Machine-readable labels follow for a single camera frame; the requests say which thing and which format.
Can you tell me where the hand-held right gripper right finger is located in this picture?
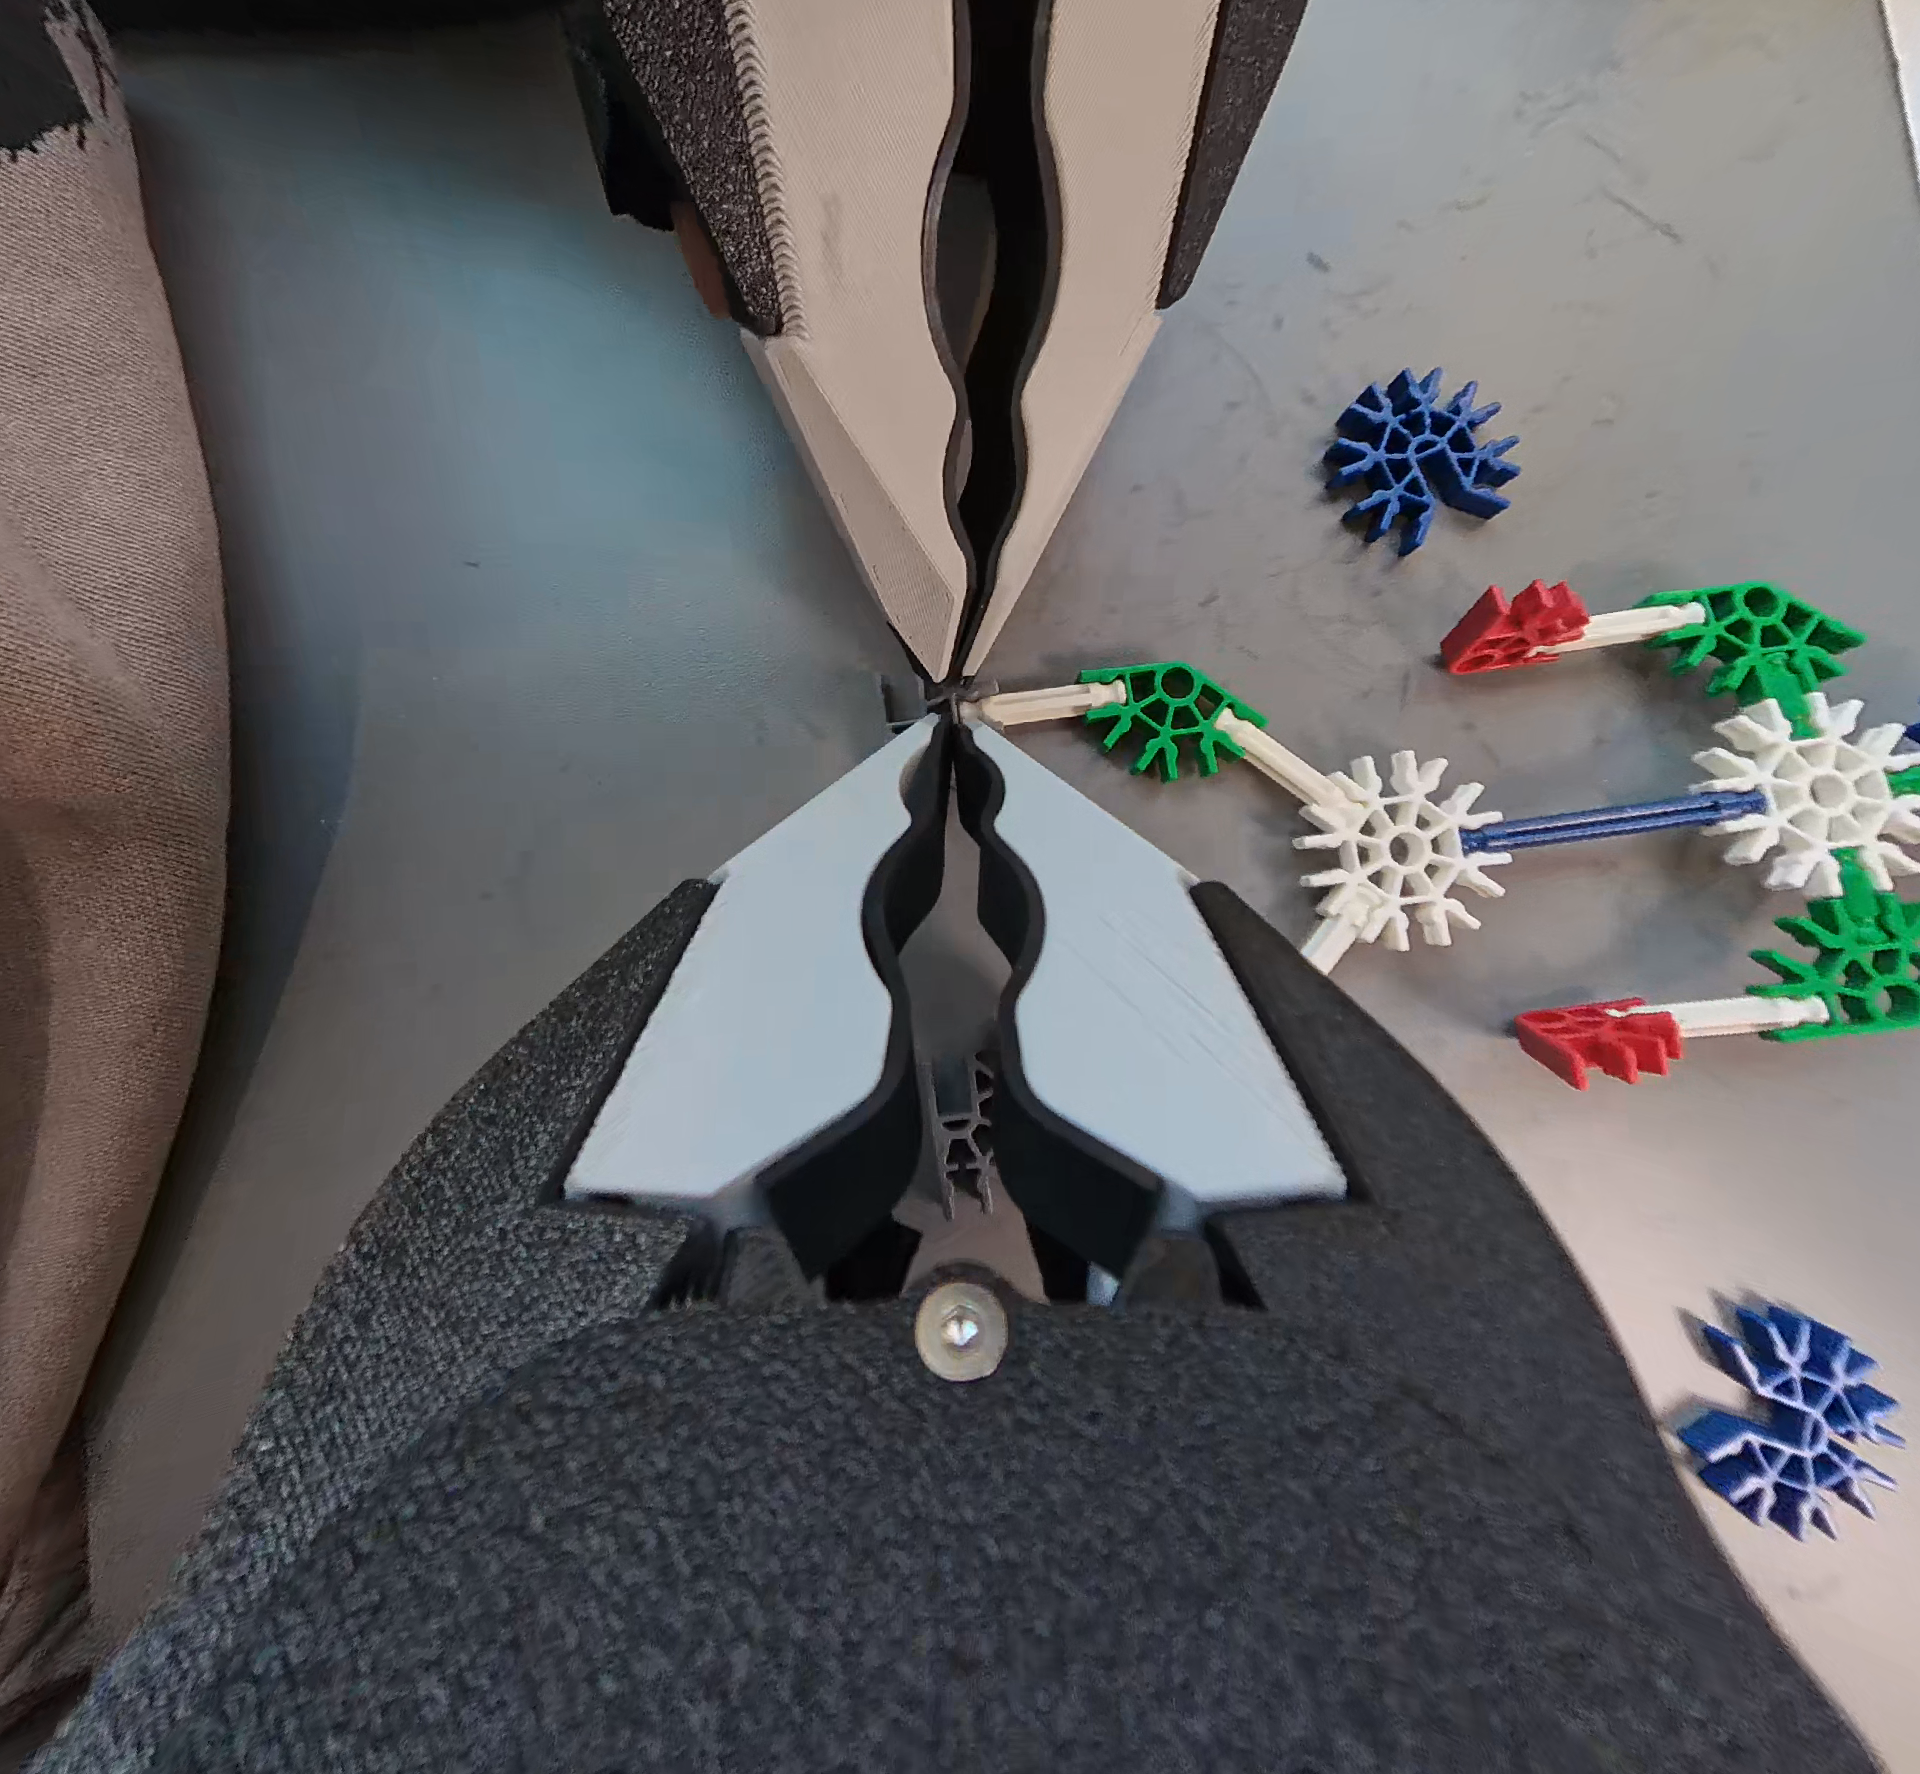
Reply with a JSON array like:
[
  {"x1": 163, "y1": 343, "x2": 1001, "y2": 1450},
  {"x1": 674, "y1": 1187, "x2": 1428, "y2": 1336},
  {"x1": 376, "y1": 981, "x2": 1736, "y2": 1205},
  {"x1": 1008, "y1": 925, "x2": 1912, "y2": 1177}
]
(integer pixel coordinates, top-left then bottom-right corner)
[{"x1": 952, "y1": 720, "x2": 1352, "y2": 1302}]

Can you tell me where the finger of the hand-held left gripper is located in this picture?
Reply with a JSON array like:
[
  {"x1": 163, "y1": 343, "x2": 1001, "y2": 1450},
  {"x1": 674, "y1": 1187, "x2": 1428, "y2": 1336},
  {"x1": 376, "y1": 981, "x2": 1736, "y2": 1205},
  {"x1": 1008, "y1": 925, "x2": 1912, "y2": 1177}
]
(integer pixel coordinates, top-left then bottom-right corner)
[
  {"x1": 697, "y1": 0, "x2": 987, "y2": 686},
  {"x1": 955, "y1": 0, "x2": 1247, "y2": 680}
]

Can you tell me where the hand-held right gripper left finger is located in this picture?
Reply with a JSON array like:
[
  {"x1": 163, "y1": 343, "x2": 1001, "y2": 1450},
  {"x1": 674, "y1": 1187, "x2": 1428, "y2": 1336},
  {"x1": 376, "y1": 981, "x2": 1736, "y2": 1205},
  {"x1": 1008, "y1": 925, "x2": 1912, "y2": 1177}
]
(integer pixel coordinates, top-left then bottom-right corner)
[{"x1": 565, "y1": 716, "x2": 961, "y2": 1283}]

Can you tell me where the construction toy figure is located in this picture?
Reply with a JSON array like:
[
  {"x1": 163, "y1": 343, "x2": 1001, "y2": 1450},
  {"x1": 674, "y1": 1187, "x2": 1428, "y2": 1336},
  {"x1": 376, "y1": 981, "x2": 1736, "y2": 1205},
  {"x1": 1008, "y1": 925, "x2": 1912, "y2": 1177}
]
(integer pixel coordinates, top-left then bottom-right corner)
[{"x1": 966, "y1": 582, "x2": 1920, "y2": 1047}]

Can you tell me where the red toy connector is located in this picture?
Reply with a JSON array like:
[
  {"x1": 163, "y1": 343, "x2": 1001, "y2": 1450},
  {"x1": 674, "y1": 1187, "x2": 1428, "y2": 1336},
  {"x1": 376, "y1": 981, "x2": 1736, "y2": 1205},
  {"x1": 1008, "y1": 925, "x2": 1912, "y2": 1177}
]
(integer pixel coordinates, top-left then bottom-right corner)
[
  {"x1": 1510, "y1": 1002, "x2": 1685, "y2": 1093},
  {"x1": 1439, "y1": 582, "x2": 1591, "y2": 675}
]

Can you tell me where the blue snowflake toy connector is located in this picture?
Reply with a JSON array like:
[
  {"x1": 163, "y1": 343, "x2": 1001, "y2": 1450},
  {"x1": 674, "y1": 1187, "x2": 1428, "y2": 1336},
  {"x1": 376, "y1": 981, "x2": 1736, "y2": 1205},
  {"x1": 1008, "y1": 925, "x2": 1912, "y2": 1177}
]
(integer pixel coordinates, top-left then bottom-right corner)
[
  {"x1": 1323, "y1": 367, "x2": 1521, "y2": 559},
  {"x1": 1679, "y1": 1302, "x2": 1906, "y2": 1537}
]

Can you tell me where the grey desk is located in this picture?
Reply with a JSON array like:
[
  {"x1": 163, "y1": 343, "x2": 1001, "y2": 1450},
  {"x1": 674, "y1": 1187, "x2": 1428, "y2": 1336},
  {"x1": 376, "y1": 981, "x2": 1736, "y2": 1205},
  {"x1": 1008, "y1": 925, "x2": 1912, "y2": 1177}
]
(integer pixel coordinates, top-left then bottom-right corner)
[{"x1": 90, "y1": 0, "x2": 1920, "y2": 1774}]

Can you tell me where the person's left hand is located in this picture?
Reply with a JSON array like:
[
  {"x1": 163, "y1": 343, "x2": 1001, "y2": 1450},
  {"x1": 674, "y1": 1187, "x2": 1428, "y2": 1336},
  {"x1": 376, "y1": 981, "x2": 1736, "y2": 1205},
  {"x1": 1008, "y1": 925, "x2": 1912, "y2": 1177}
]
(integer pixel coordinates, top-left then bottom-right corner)
[{"x1": 670, "y1": 202, "x2": 740, "y2": 318}]

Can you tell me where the folded instruction sheet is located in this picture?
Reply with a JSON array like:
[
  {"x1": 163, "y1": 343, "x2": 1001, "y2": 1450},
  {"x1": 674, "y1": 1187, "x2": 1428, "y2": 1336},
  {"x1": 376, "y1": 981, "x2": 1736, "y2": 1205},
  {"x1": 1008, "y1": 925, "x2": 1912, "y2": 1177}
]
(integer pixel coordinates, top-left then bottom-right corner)
[{"x1": 1850, "y1": 0, "x2": 1920, "y2": 187}]

